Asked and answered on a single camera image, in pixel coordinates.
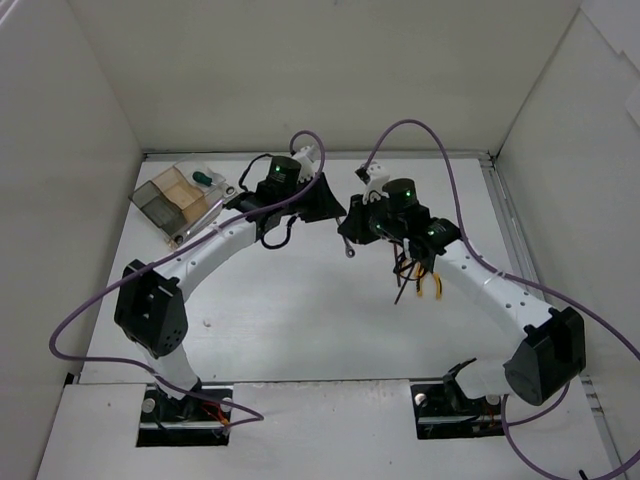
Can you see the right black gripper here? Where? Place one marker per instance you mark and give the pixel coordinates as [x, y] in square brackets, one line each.
[369, 220]

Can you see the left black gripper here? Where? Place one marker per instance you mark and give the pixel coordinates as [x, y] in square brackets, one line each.
[304, 198]

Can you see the small silver ratchet wrench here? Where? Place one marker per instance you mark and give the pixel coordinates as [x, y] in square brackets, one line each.
[349, 249]

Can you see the long brown hex key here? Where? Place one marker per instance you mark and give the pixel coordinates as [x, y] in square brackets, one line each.
[404, 274]

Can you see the large silver ratchet wrench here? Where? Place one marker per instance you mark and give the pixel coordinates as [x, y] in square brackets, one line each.
[202, 213]

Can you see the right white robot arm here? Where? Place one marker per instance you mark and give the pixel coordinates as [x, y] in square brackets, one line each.
[549, 347]

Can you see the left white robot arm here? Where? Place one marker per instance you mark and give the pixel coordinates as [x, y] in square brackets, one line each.
[150, 307]

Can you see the clear plastic organizer box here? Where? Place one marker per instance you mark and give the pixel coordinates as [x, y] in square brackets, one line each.
[163, 198]

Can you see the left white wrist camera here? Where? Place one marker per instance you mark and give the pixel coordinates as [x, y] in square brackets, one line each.
[306, 158]

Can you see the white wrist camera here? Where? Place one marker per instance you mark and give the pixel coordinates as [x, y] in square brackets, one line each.
[374, 176]
[306, 158]

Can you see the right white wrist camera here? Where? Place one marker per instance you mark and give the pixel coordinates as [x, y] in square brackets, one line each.
[374, 176]

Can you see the yellow handled cutting pliers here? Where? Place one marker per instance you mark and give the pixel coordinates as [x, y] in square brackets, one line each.
[419, 274]

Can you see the yellow handled needle-nose pliers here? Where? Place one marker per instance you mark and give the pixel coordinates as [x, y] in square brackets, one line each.
[438, 286]

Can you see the green handled screwdriver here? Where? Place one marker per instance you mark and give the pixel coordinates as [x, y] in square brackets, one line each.
[209, 181]

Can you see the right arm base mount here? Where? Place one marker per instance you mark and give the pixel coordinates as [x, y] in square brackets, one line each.
[441, 414]

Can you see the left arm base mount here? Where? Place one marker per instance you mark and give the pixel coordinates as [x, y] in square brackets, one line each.
[189, 422]

